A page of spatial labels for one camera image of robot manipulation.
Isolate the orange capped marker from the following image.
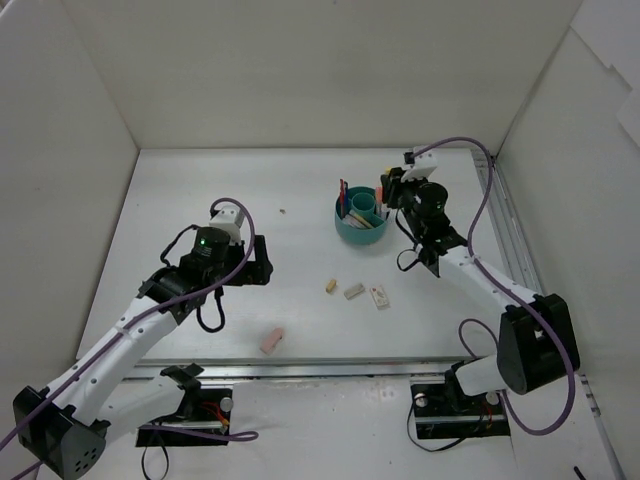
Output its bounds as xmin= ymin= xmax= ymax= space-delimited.
xmin=375 ymin=186 xmax=383 ymax=216

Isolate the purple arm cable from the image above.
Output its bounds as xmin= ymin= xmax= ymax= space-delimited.
xmin=0 ymin=198 xmax=261 ymax=480
xmin=412 ymin=136 xmax=577 ymax=435

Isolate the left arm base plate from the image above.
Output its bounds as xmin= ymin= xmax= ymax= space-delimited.
xmin=135 ymin=387 xmax=233 ymax=448

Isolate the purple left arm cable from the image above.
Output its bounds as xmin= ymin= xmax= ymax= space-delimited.
xmin=0 ymin=198 xmax=261 ymax=480

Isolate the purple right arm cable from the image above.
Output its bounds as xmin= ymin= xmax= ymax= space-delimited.
xmin=412 ymin=136 xmax=577 ymax=435

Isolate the aluminium rail frame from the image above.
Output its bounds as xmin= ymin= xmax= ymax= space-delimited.
xmin=74 ymin=147 xmax=571 ymax=386

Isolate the red ballpoint pen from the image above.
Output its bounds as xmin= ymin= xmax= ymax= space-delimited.
xmin=339 ymin=179 xmax=348 ymax=219

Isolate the blue ballpoint pen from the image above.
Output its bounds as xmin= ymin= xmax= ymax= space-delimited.
xmin=341 ymin=180 xmax=349 ymax=218

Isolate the teal round desk organizer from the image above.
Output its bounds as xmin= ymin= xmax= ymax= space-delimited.
xmin=334 ymin=185 xmax=387 ymax=246

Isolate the pink eraser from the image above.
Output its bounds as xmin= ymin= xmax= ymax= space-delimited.
xmin=260 ymin=327 xmax=284 ymax=355

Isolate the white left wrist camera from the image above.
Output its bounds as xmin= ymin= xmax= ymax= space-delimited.
xmin=209 ymin=203 xmax=245 ymax=245

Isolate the white red printed eraser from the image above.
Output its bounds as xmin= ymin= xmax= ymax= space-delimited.
xmin=370 ymin=286 xmax=390 ymax=310

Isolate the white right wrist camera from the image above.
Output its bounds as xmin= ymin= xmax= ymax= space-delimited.
xmin=401 ymin=150 xmax=438 ymax=183

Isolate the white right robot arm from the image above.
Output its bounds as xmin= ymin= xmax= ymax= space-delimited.
xmin=381 ymin=167 xmax=580 ymax=412

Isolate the pink highlighter block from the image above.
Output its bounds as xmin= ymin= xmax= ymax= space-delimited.
xmin=380 ymin=204 xmax=390 ymax=221

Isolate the small tan eraser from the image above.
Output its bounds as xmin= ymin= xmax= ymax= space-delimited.
xmin=325 ymin=279 xmax=337 ymax=294

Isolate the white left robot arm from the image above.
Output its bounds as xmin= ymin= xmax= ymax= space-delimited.
xmin=9 ymin=226 xmax=273 ymax=479

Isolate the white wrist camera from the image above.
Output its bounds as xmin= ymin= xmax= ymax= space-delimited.
xmin=401 ymin=150 xmax=438 ymax=183
xmin=209 ymin=203 xmax=245 ymax=245

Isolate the grey white eraser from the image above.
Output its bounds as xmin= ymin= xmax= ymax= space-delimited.
xmin=344 ymin=283 xmax=365 ymax=300

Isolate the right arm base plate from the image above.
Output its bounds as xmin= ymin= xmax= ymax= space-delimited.
xmin=409 ymin=383 xmax=511 ymax=444

